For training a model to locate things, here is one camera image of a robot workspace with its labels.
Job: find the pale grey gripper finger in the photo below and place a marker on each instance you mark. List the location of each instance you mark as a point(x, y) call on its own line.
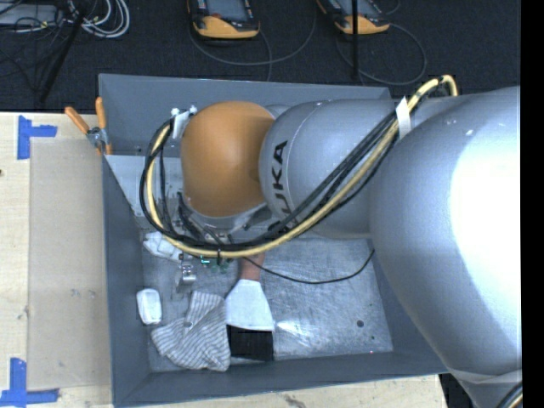
point(186, 272)

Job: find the white rounded box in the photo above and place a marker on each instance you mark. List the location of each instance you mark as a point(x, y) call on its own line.
point(149, 307)

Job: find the striped grey cloth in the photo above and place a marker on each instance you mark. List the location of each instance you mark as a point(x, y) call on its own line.
point(193, 339)

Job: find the pale flat board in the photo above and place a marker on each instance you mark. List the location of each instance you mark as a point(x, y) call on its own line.
point(68, 253)

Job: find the grey metal bin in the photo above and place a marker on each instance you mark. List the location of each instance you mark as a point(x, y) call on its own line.
point(323, 304)

